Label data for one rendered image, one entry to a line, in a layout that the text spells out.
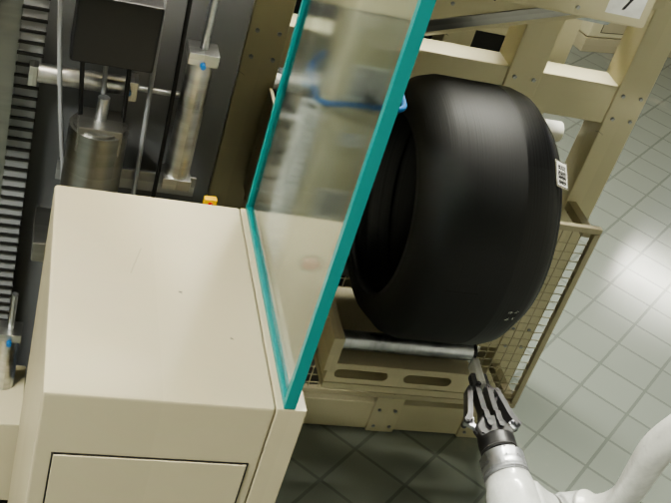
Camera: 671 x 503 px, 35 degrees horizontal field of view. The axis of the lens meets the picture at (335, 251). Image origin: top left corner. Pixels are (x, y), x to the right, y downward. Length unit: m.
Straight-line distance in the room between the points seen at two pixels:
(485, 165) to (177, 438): 0.88
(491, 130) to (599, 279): 2.73
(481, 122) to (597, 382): 2.19
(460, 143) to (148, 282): 0.72
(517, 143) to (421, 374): 0.61
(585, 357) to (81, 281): 2.87
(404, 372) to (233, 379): 0.87
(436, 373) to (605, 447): 1.57
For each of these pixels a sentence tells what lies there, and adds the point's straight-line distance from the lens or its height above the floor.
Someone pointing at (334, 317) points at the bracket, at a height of 0.95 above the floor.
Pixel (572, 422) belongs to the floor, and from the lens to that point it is 4.02.
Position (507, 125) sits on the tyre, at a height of 1.48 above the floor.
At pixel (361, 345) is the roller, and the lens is 2.44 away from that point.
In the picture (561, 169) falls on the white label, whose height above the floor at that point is 1.43.
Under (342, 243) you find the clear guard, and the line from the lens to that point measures 1.47.
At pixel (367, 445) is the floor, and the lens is 3.55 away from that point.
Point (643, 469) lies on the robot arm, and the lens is 1.98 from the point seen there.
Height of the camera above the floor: 2.38
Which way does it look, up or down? 33 degrees down
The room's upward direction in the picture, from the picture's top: 19 degrees clockwise
